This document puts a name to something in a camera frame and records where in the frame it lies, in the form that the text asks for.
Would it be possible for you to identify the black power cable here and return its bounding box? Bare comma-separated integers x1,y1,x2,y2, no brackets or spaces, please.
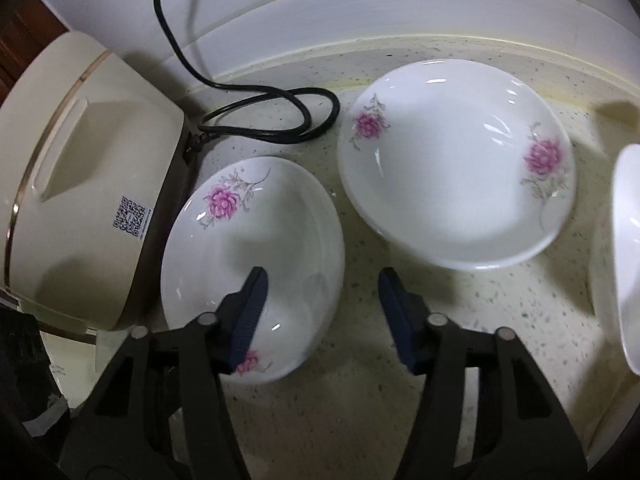
152,0,341,143

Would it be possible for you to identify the brown wooden cabinet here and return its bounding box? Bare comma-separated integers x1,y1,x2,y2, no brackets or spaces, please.
0,0,68,106

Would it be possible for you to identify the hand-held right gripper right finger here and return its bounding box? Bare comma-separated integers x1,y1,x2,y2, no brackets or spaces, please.
377,266,588,480

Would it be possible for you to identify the white floral plate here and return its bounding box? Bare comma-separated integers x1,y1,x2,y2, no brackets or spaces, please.
160,156,346,385
337,58,576,271

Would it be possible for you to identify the cream rice cooker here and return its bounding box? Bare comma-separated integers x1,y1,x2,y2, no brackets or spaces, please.
0,30,206,346

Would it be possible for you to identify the plain white bowl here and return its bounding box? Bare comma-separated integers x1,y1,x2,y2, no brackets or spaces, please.
590,143,640,376

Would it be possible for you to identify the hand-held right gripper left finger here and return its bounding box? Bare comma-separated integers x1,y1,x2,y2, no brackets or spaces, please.
59,266,271,480

